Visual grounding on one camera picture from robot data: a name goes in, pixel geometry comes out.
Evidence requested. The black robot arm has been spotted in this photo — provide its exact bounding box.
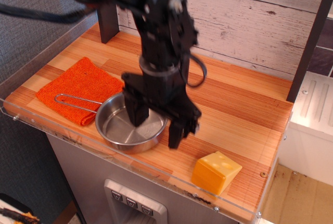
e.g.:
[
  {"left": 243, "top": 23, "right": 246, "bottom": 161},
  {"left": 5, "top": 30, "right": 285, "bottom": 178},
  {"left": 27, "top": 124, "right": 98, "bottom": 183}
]
[{"left": 76, "top": 0, "right": 201, "bottom": 149}]

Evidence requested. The orange cloth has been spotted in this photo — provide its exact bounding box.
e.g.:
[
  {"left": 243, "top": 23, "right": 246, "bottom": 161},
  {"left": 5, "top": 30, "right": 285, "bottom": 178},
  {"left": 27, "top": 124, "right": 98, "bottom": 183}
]
[{"left": 36, "top": 57, "right": 124, "bottom": 126}]

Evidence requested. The dark shelf post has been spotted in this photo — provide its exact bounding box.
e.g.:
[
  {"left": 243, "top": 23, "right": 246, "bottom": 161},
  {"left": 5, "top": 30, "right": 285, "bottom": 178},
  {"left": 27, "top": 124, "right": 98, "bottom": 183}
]
[
  {"left": 97, "top": 4, "right": 119, "bottom": 44},
  {"left": 286, "top": 0, "right": 332, "bottom": 103}
]

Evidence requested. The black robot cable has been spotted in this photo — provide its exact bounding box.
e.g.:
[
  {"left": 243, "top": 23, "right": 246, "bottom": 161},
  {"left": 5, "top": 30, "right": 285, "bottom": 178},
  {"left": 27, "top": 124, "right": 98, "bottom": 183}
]
[{"left": 0, "top": 2, "right": 86, "bottom": 24}]

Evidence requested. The silver pot with wire handle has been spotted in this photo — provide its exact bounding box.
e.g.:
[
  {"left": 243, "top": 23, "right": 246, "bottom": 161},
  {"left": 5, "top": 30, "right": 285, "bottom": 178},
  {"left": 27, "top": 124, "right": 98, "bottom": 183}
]
[{"left": 54, "top": 93, "right": 168, "bottom": 154}]

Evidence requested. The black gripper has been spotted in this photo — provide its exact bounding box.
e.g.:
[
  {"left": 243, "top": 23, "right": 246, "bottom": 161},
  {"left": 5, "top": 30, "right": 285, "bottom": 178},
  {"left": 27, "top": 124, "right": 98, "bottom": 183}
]
[{"left": 121, "top": 63, "right": 201, "bottom": 149}]

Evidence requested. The yellow toy cheese wedge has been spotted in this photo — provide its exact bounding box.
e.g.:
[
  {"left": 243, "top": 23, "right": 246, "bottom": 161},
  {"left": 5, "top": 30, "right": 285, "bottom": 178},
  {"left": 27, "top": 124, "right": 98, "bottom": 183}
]
[{"left": 191, "top": 151, "right": 242, "bottom": 195}]

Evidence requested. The clear acrylic table guard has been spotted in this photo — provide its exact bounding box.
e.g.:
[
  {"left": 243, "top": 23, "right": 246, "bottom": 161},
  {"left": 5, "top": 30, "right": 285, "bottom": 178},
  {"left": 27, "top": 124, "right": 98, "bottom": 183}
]
[{"left": 1, "top": 6, "right": 300, "bottom": 223}]

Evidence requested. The orange black object bottom left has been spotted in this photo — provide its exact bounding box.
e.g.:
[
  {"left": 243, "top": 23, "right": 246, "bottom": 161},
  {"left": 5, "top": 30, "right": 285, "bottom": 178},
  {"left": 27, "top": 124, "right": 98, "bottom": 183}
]
[{"left": 1, "top": 208, "right": 41, "bottom": 224}]

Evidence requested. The dark right shelf post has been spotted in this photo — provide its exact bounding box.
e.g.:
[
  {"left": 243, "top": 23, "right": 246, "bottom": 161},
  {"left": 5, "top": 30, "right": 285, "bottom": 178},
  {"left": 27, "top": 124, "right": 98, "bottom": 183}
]
[{"left": 286, "top": 0, "right": 332, "bottom": 103}]

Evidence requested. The silver dispenser panel with buttons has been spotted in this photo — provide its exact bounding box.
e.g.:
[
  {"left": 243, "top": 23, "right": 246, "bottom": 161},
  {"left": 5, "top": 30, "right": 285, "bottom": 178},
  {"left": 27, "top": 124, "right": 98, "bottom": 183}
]
[{"left": 104, "top": 179, "right": 168, "bottom": 223}]

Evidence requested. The dark left shelf post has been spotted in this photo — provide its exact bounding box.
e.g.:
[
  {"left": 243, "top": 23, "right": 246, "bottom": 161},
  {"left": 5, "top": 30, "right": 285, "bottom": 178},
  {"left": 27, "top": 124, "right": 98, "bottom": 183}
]
[{"left": 97, "top": 4, "right": 119, "bottom": 44}]

